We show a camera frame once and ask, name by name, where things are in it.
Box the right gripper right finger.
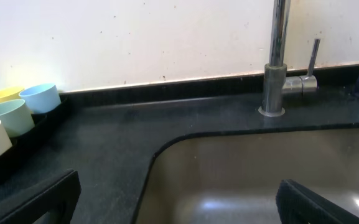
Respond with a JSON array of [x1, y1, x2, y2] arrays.
[[275, 179, 359, 224]]

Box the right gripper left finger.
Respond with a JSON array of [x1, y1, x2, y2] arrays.
[[0, 169, 82, 224]]

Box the yellow cup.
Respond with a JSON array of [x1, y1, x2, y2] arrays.
[[0, 85, 26, 105]]

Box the steel sink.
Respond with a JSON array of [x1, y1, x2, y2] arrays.
[[131, 122, 359, 224]]

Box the black tray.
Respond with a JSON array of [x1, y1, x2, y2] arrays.
[[0, 94, 73, 191]]

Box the light green cup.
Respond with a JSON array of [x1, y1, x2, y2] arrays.
[[0, 98, 36, 139]]

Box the blue cup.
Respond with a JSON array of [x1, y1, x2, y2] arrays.
[[18, 82, 62, 115]]

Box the steel tap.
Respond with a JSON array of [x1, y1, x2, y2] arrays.
[[257, 0, 322, 118]]

